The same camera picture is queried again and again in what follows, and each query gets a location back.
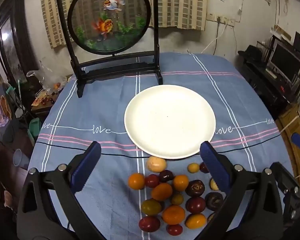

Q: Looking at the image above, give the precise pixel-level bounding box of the yellow orange tangerine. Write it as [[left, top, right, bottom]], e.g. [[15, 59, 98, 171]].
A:
[[185, 213, 207, 229]]

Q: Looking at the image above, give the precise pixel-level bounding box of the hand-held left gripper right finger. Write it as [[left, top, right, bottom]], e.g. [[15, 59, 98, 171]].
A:
[[199, 141, 284, 240]]

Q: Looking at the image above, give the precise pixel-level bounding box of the clear plastic bag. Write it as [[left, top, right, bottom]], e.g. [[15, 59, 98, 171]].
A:
[[26, 62, 68, 95]]

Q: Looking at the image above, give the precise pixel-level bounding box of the green plastic container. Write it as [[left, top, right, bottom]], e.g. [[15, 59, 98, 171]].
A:
[[27, 117, 42, 139]]

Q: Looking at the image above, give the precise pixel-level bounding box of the small yellow green plum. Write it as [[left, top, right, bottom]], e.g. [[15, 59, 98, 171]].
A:
[[170, 193, 184, 205]]

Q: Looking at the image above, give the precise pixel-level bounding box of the computer monitor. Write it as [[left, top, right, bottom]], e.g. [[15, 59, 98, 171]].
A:
[[267, 42, 300, 80]]

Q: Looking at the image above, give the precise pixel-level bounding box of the blue striped tablecloth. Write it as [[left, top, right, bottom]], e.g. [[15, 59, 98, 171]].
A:
[[27, 52, 284, 240]]

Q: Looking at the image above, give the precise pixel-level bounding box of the white round plate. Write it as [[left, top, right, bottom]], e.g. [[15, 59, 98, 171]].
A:
[[124, 85, 216, 159]]

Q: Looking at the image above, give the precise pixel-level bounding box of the dark purple mangosteen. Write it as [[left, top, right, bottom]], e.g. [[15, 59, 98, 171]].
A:
[[159, 170, 175, 183], [205, 192, 224, 212], [185, 180, 205, 197]]

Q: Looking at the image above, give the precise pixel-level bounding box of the black hat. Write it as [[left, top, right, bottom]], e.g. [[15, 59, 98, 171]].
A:
[[237, 45, 263, 62]]

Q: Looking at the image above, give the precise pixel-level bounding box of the beige checked curtain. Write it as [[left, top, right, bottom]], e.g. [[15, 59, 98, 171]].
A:
[[40, 0, 208, 48]]

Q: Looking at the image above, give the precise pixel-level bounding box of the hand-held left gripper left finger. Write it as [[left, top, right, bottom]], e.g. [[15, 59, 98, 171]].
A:
[[16, 141, 108, 240]]

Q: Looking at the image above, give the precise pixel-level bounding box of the black desk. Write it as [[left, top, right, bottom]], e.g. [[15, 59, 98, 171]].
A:
[[237, 55, 300, 110]]

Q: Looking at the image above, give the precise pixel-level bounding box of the large orange tangerine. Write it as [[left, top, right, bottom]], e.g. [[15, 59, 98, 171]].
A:
[[162, 205, 186, 225]]

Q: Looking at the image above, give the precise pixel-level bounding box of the white remote control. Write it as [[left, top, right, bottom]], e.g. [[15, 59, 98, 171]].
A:
[[265, 67, 278, 79]]

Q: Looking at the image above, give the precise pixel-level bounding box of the white wall socket strip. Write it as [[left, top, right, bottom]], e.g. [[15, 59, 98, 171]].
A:
[[206, 12, 235, 27]]

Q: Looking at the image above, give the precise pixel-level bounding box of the wooden side table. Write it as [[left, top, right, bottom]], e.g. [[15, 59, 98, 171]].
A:
[[30, 74, 73, 115]]

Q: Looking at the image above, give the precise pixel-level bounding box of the dark framed mirror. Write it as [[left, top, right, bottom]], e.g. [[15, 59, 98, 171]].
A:
[[0, 0, 38, 85]]

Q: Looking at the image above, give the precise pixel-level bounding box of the purple plastic cup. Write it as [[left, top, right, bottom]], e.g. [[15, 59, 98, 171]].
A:
[[13, 149, 30, 167]]

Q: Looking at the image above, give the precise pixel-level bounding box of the round goldfish screen black stand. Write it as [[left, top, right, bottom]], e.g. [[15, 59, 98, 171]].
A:
[[55, 0, 163, 98]]

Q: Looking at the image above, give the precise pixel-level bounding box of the white power cable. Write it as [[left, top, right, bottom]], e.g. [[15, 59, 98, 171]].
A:
[[201, 17, 237, 54]]

